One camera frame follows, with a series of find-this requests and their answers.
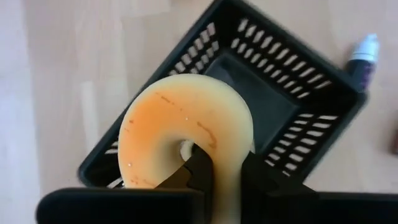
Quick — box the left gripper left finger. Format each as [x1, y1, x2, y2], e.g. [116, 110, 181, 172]
[154, 143, 215, 224]

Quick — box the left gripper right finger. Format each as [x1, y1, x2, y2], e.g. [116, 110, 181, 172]
[240, 151, 318, 224]

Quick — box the black slotted plastic basket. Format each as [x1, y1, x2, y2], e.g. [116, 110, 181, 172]
[77, 0, 369, 190]

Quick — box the dark bottle with white cap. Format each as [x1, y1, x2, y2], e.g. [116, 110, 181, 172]
[345, 32, 381, 93]

